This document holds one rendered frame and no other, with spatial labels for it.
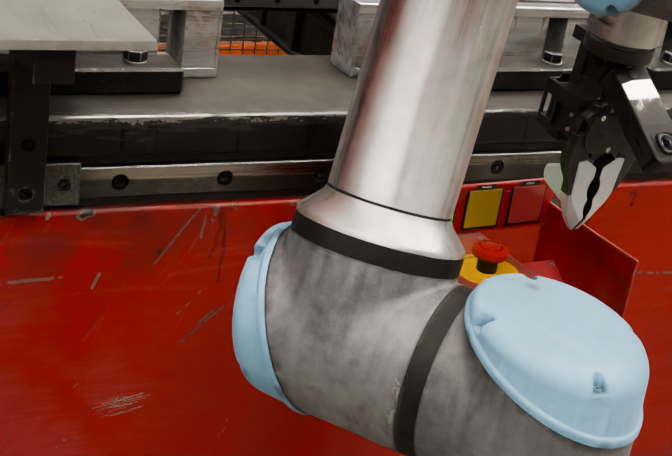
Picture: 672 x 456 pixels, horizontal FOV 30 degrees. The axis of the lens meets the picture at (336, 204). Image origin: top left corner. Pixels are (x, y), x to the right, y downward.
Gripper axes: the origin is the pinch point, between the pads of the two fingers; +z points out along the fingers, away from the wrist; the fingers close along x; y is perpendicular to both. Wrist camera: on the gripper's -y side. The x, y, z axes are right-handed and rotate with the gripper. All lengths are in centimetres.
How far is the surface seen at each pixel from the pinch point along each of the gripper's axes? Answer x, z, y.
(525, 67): -13.3, -4.2, 30.1
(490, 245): 9.8, 2.9, 1.6
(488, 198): 4.5, 2.3, 9.9
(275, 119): 24.4, -0.9, 25.5
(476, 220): 5.6, 4.9, 9.7
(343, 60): 8.7, -2.0, 38.6
